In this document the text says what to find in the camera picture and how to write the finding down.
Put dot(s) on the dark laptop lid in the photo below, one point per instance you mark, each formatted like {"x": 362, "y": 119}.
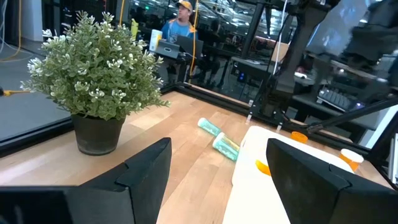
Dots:
{"x": 191, "y": 46}

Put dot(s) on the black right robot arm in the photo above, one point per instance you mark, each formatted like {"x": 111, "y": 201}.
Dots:
{"x": 292, "y": 62}

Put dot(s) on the black aluminium table frame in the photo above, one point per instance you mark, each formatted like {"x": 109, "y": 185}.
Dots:
{"x": 31, "y": 139}

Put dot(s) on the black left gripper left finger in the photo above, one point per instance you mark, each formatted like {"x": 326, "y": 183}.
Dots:
{"x": 146, "y": 174}

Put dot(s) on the yellow-green container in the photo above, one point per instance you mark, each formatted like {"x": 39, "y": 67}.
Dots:
{"x": 134, "y": 28}

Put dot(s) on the orange pill bottle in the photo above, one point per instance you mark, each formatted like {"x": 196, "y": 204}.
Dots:
{"x": 262, "y": 168}
{"x": 299, "y": 137}
{"x": 350, "y": 155}

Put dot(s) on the green potted plant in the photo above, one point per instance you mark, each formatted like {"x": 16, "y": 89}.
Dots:
{"x": 93, "y": 68}

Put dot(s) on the white yellow carton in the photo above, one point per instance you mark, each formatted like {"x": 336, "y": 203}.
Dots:
{"x": 155, "y": 39}

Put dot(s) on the black keyboard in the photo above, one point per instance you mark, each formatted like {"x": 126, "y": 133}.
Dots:
{"x": 332, "y": 99}

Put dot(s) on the brown cardboard box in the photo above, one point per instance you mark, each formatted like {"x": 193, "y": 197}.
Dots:
{"x": 280, "y": 51}

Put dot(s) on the short teal pill bottle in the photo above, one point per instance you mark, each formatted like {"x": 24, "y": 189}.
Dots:
{"x": 225, "y": 149}

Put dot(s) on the person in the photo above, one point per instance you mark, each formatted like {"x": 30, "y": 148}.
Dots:
{"x": 177, "y": 29}

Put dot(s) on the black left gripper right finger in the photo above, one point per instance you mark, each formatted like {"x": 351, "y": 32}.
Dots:
{"x": 298, "y": 186}

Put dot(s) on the grey laptop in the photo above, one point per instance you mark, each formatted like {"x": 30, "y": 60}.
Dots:
{"x": 168, "y": 49}

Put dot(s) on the grey monitor screen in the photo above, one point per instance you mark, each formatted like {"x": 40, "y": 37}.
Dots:
{"x": 329, "y": 31}

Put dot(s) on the long teal pill bottle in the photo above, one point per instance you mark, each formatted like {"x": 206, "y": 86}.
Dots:
{"x": 209, "y": 126}

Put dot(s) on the yellow-green pill bottle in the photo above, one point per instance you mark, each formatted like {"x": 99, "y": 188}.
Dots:
{"x": 232, "y": 142}

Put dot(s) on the white plastic bin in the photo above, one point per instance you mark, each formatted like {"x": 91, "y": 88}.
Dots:
{"x": 252, "y": 205}
{"x": 253, "y": 140}

